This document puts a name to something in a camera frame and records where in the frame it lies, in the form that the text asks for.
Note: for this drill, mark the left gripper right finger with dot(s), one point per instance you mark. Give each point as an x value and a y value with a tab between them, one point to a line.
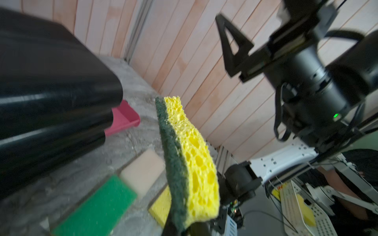
199	229

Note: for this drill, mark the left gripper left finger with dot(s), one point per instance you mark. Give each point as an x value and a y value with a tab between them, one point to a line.
170	229

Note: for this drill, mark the beige sponge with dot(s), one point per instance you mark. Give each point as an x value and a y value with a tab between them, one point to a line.
143	172

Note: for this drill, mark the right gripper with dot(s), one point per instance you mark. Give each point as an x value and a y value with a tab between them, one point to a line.
307	25

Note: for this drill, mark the bright yellow sponge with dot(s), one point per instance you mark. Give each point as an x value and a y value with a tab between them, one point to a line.
160	208

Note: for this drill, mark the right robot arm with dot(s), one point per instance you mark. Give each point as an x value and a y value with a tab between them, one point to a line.
321	78

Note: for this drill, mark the operator person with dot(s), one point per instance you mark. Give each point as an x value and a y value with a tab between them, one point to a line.
349	219

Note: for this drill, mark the black drawer cabinet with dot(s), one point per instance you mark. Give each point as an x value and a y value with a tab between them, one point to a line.
56	99

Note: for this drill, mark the yellow dark green sponge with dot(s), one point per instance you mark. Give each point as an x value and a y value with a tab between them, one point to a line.
190	170

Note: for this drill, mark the white perforated cable tray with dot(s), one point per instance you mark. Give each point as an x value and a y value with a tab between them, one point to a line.
301	216

